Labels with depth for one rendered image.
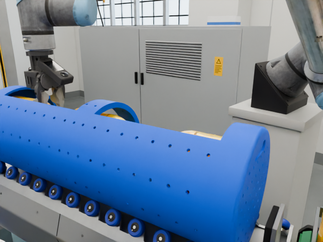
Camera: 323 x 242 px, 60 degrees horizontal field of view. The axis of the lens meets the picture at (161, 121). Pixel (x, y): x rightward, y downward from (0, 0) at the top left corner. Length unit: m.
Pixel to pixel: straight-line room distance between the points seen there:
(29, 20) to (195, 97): 1.75
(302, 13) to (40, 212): 0.95
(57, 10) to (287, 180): 1.04
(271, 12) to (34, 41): 2.87
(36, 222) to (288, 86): 1.04
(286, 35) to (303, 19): 2.51
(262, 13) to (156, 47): 1.37
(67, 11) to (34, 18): 0.10
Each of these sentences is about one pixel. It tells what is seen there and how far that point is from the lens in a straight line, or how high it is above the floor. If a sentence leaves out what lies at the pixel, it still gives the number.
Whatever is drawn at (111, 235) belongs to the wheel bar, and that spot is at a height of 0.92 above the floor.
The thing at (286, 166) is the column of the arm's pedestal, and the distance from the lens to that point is 1.26.
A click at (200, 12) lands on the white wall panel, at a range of 3.55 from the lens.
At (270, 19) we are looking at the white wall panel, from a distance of 3.45.
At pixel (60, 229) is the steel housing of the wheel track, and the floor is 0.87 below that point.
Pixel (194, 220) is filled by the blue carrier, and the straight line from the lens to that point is 0.57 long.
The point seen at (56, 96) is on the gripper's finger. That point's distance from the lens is 0.97.
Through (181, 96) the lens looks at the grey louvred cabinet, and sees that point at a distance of 2.53.
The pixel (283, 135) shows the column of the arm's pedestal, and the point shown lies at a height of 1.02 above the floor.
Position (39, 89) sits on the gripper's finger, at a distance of 0.93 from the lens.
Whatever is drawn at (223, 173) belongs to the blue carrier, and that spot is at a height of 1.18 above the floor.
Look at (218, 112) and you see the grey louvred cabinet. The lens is 2.33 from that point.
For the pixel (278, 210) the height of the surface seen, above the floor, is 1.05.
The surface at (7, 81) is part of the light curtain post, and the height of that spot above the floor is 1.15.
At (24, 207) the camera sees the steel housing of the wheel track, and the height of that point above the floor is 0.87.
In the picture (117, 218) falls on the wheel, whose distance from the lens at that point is 0.76.
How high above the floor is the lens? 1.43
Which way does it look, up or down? 18 degrees down
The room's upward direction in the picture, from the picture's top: straight up
